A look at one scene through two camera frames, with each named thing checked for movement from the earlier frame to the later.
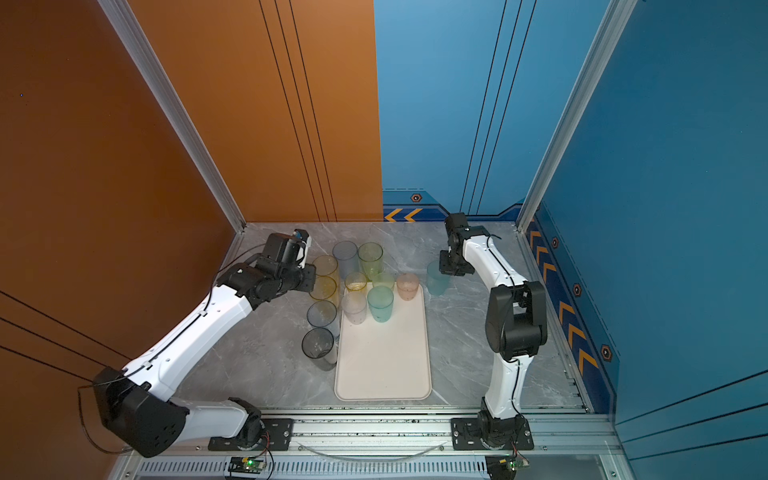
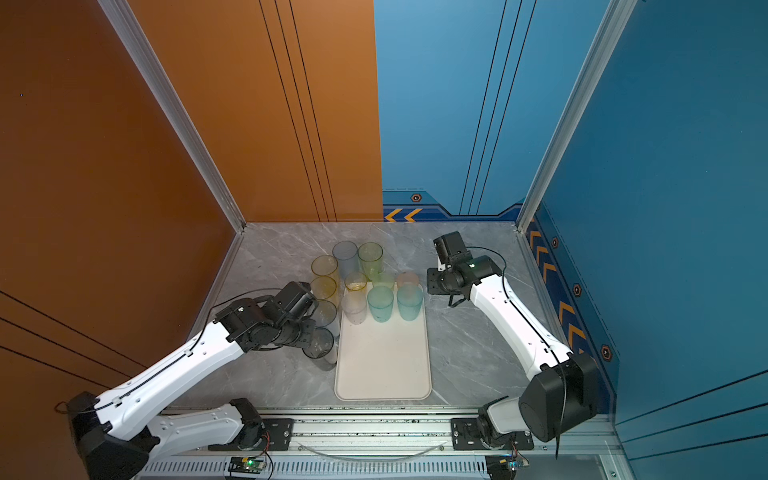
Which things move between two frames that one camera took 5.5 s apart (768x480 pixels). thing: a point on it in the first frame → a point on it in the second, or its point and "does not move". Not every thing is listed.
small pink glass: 407,285 does not move
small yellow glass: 355,281 does not move
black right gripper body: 453,265 → 438,281
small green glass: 384,279 does not move
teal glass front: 380,299 does not move
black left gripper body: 298,279 → 297,334
